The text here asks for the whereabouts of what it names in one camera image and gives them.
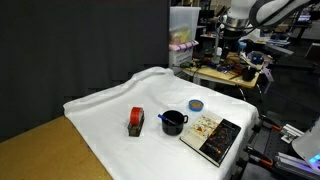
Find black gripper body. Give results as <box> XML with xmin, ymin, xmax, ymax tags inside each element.
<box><xmin>222</xmin><ymin>29</ymin><xmax>248</xmax><ymax>53</ymax></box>

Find black marker blue cap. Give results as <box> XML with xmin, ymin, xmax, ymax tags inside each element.
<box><xmin>157</xmin><ymin>114</ymin><xmax>179</xmax><ymax>127</ymax></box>

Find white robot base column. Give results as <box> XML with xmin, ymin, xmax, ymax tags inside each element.
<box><xmin>292</xmin><ymin>117</ymin><xmax>320</xmax><ymax>168</ymax></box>

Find blue round device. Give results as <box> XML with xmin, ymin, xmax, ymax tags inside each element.
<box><xmin>249</xmin><ymin>51</ymin><xmax>265</xmax><ymax>66</ymax></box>

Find small black pot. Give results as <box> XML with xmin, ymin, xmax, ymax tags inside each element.
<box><xmin>242</xmin><ymin>65</ymin><xmax>258</xmax><ymax>82</ymax></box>

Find cluttered wooden work table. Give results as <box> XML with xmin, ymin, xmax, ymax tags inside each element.
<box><xmin>182</xmin><ymin>64</ymin><xmax>261</xmax><ymax>89</ymax></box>

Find pink purple bin lid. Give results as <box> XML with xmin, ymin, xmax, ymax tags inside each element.
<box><xmin>168</xmin><ymin>40</ymin><xmax>200</xmax><ymax>53</ymax></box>

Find clear plastic storage bin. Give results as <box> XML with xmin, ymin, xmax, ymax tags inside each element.
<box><xmin>168</xmin><ymin>6</ymin><xmax>202</xmax><ymax>46</ymax></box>

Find blue bowl brown contents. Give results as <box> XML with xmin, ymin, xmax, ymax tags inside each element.
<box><xmin>188</xmin><ymin>99</ymin><xmax>205</xmax><ymax>113</ymax></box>

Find black orange bar clamp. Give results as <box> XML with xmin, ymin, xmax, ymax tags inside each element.
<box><xmin>244</xmin><ymin>145</ymin><xmax>278</xmax><ymax>168</ymax></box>
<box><xmin>257</xmin><ymin>114</ymin><xmax>284</xmax><ymax>133</ymax></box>

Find black and white book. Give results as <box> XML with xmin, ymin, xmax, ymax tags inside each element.
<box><xmin>179</xmin><ymin>110</ymin><xmax>242</xmax><ymax>168</ymax></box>

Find black perforated breadboard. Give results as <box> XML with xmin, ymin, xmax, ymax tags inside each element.
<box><xmin>238</xmin><ymin>121</ymin><xmax>320</xmax><ymax>180</ymax></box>

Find red tape roll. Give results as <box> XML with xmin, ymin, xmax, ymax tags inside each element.
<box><xmin>129</xmin><ymin>107</ymin><xmax>145</xmax><ymax>127</ymax></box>

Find white tablecloth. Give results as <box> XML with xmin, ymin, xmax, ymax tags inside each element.
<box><xmin>63</xmin><ymin>66</ymin><xmax>260</xmax><ymax>180</ymax></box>

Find black backdrop curtain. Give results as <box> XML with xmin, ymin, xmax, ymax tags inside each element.
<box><xmin>0</xmin><ymin>0</ymin><xmax>169</xmax><ymax>144</ymax></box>

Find lavender plastic bracket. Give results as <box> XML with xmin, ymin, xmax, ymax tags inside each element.
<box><xmin>261</xmin><ymin>66</ymin><xmax>275</xmax><ymax>95</ymax></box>

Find black cup with handle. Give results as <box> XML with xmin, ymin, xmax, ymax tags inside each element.
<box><xmin>161</xmin><ymin>110</ymin><xmax>190</xmax><ymax>137</ymax></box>

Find aluminium mounting bracket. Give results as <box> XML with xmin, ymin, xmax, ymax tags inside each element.
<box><xmin>280</xmin><ymin>123</ymin><xmax>305</xmax><ymax>145</ymax></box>

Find aluminium extrusion rail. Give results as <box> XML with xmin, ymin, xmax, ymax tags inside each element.
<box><xmin>273</xmin><ymin>151</ymin><xmax>320</xmax><ymax>177</ymax></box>

